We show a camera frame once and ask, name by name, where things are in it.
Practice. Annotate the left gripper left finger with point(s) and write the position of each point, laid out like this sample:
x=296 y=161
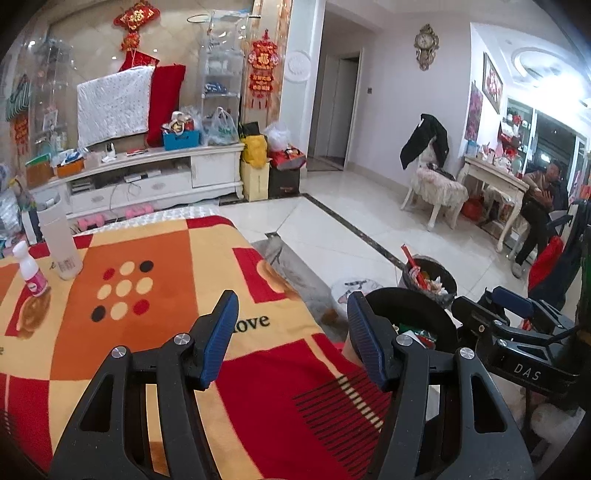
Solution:
x=106 y=436

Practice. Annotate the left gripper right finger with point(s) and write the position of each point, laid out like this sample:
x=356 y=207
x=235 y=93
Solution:
x=446 y=420

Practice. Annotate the black round trash bin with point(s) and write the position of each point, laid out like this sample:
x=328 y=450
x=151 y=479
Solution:
x=407 y=308

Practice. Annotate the grey lined trash bin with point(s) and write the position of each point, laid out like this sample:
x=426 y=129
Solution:
x=427 y=276

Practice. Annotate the seated person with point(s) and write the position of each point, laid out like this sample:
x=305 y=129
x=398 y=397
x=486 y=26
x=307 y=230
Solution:
x=537 y=205

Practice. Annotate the small white pink bottle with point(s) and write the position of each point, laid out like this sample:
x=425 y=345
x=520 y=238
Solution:
x=33 y=277

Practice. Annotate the white chair with jacket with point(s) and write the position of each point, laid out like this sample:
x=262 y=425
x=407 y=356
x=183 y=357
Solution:
x=435 y=188

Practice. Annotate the black jacket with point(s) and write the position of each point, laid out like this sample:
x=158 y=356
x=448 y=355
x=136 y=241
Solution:
x=429 y=132

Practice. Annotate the tall frosted plastic bottle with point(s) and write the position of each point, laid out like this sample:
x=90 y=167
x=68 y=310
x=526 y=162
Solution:
x=58 y=237

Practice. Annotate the white TV cabinet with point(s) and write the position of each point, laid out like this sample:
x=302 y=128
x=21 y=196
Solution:
x=156 y=178

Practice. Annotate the beige paper bag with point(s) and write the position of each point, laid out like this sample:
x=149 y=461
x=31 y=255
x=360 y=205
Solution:
x=255 y=182

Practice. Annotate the black gift box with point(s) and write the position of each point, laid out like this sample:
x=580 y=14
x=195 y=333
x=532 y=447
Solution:
x=284 y=183

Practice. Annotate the blue storage basket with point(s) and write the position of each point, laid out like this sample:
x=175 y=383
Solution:
x=186 y=139

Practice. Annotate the yellow bag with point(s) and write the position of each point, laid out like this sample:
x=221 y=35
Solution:
x=254 y=151

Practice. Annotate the white cloth covered TV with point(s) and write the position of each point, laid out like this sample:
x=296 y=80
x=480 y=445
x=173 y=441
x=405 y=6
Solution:
x=113 y=106

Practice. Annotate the clear acrylic shelf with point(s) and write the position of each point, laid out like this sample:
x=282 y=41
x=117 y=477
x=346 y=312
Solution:
x=222 y=38

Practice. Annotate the red hanging couplet ornament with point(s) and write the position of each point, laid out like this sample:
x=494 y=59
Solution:
x=263 y=58

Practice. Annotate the red Chinese knot ornament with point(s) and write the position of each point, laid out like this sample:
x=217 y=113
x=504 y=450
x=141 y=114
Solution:
x=132 y=20

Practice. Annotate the ornate wall clock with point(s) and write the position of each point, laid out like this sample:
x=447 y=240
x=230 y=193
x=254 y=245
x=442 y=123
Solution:
x=426 y=44

